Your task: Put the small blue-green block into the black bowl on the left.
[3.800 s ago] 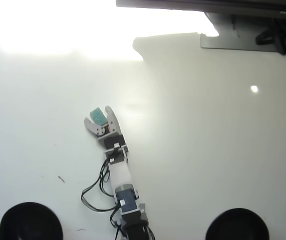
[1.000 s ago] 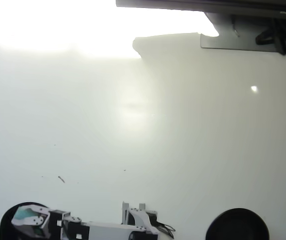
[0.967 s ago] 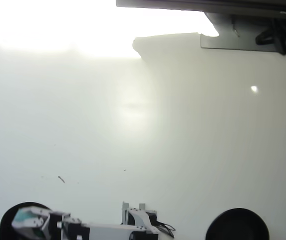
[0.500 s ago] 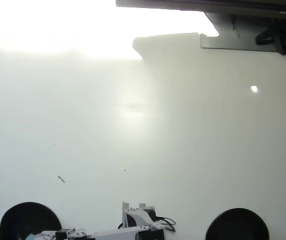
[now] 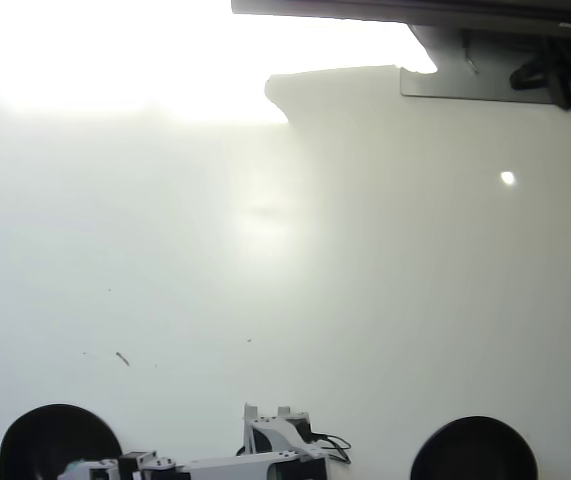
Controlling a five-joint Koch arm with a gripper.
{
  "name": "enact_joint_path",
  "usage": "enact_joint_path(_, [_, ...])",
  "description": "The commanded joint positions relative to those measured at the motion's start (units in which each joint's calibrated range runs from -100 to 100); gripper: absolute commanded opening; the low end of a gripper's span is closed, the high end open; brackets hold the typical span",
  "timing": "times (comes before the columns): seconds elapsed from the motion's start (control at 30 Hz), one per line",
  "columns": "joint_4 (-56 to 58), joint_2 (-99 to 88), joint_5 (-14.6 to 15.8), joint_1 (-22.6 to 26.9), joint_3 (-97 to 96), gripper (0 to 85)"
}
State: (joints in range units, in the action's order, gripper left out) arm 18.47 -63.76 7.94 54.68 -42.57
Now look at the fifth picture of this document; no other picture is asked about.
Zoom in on black robot arm cables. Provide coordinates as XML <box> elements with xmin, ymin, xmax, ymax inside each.
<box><xmin>309</xmin><ymin>432</ymin><xmax>353</xmax><ymax>465</ymax></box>

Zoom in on grey gripper servo housing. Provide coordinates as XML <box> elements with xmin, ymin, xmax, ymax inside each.
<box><xmin>60</xmin><ymin>451</ymin><xmax>149</xmax><ymax>480</ymax></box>

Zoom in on black computer monitor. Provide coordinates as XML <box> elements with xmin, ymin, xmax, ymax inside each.
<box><xmin>230</xmin><ymin>0</ymin><xmax>571</xmax><ymax>37</ymax></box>

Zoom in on black round bowl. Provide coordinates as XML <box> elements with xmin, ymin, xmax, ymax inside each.
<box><xmin>409</xmin><ymin>415</ymin><xmax>540</xmax><ymax>480</ymax></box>
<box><xmin>0</xmin><ymin>403</ymin><xmax>124</xmax><ymax>480</ymax></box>

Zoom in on black coiled cable bundle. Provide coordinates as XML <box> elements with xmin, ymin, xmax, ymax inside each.
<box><xmin>508</xmin><ymin>52</ymin><xmax>550</xmax><ymax>92</ymax></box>

